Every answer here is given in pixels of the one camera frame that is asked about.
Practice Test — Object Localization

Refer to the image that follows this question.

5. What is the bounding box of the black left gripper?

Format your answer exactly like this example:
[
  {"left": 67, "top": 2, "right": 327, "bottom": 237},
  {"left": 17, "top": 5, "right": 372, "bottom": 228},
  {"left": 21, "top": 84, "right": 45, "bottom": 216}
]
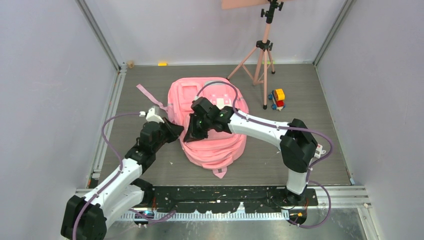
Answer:
[{"left": 152, "top": 117, "right": 184, "bottom": 153}]

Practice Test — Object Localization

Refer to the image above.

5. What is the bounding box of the small wooden block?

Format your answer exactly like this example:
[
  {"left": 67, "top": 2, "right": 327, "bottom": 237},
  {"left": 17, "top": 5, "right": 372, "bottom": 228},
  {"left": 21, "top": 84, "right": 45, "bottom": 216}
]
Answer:
[{"left": 126, "top": 60, "right": 135, "bottom": 69}]

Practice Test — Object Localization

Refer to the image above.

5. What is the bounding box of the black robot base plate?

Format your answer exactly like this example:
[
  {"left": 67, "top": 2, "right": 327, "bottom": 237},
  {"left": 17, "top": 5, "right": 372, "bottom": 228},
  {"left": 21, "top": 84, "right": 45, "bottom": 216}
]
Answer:
[{"left": 141, "top": 185, "right": 318, "bottom": 214}]

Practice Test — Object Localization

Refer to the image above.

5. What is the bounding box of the pink student backpack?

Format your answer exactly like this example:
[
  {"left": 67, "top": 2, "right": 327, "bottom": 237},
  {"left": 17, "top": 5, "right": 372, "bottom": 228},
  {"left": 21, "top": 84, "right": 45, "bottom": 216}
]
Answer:
[{"left": 136, "top": 77, "right": 249, "bottom": 179}]

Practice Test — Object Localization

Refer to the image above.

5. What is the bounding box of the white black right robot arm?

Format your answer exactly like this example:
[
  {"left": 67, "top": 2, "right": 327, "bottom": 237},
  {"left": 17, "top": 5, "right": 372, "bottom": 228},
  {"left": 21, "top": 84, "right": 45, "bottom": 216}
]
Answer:
[{"left": 183, "top": 97, "right": 318, "bottom": 206}]

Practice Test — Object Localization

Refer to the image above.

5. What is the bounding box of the clear geometry ruler set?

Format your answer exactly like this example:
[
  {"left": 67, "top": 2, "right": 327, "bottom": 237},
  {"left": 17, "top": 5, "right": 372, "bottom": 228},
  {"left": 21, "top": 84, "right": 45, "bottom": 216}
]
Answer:
[{"left": 314, "top": 144, "right": 327, "bottom": 159}]

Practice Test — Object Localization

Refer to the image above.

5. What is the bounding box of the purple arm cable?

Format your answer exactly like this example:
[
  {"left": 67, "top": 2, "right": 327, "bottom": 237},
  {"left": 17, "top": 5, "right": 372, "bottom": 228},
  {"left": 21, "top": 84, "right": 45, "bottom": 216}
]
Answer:
[
  {"left": 71, "top": 111, "right": 177, "bottom": 240},
  {"left": 194, "top": 80, "right": 335, "bottom": 230}
]

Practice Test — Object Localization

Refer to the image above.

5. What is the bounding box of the small yellow block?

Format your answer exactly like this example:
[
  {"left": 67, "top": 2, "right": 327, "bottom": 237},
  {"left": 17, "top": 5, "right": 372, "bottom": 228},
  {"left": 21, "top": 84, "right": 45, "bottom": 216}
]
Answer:
[{"left": 157, "top": 62, "right": 168, "bottom": 67}]

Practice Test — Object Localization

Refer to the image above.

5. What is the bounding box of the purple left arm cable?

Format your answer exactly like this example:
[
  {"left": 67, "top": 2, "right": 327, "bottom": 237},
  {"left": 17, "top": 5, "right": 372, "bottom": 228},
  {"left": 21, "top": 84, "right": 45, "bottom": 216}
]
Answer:
[{"left": 71, "top": 111, "right": 177, "bottom": 240}]

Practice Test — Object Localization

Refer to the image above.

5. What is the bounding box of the pink tripod stand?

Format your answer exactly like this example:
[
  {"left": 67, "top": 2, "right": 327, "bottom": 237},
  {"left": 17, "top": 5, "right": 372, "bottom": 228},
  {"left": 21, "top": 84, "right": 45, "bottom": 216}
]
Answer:
[{"left": 226, "top": 0, "right": 285, "bottom": 110}]

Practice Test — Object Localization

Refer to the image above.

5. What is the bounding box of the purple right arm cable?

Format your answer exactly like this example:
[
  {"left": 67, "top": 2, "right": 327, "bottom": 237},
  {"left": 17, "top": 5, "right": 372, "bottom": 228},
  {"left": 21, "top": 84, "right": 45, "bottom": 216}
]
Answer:
[{"left": 194, "top": 80, "right": 335, "bottom": 230}]

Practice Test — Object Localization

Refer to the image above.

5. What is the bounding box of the colourful toy block train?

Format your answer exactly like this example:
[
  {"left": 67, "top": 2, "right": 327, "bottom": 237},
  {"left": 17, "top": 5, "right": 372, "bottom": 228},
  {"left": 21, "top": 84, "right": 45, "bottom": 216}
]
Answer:
[{"left": 267, "top": 88, "right": 286, "bottom": 111}]

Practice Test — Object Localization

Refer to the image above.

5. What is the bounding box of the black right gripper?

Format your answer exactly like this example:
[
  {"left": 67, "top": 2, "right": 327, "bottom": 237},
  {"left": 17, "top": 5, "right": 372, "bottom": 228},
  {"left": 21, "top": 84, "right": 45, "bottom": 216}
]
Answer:
[{"left": 185, "top": 111, "right": 213, "bottom": 141}]

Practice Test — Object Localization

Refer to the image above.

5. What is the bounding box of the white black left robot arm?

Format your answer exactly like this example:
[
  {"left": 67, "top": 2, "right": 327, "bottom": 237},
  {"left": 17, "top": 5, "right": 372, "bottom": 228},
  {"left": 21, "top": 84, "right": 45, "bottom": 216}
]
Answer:
[{"left": 60, "top": 107, "right": 184, "bottom": 240}]

